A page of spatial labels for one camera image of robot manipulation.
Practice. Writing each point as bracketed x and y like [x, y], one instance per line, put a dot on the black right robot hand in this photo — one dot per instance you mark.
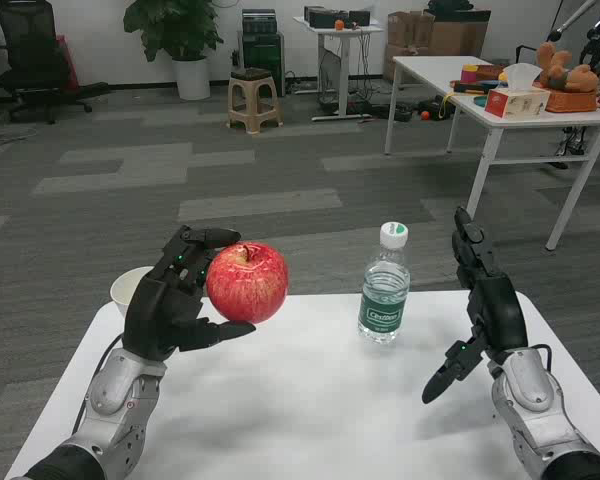
[497, 305]

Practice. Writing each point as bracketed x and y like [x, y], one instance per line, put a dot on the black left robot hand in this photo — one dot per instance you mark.
[155, 310]

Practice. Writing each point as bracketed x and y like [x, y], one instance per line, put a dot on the red apple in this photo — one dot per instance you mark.
[250, 285]

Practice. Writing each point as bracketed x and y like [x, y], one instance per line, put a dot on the white paper cup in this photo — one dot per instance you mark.
[127, 290]

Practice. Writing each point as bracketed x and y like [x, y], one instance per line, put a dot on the clear water bottle green label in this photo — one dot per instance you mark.
[384, 300]

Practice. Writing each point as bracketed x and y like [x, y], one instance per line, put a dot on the red white tissue box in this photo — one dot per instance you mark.
[515, 102]

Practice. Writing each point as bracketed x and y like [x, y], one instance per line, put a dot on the blue plate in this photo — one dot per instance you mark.
[480, 100]

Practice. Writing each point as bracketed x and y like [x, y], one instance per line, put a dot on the orange woven basket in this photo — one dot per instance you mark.
[570, 102]

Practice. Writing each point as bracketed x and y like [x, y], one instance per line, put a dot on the pink yellow cup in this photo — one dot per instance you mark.
[469, 75]

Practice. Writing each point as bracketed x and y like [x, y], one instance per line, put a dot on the brown plush toy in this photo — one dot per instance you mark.
[567, 75]

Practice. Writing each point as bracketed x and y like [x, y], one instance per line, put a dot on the white rectangular table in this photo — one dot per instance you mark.
[430, 67]

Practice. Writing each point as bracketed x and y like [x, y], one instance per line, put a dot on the beige plastic stool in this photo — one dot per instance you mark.
[252, 80]

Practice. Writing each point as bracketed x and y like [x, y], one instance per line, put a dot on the large brown cardboard box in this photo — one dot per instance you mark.
[457, 37]

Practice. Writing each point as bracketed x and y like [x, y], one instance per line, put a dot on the black green equipment case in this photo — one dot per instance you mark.
[262, 60]

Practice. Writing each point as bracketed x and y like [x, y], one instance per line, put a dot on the green plant in white pot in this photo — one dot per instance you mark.
[180, 30]

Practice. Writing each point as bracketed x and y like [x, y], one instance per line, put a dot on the small brown cardboard box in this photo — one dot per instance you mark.
[405, 30]

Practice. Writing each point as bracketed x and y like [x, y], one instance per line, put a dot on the black white boom pole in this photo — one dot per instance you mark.
[570, 20]

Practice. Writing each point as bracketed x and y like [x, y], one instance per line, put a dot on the black office chair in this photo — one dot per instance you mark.
[27, 45]

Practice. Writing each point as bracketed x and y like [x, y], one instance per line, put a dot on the white standing desk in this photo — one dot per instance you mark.
[342, 55]

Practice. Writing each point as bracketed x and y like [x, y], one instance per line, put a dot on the black box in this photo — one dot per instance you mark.
[359, 19]
[317, 17]

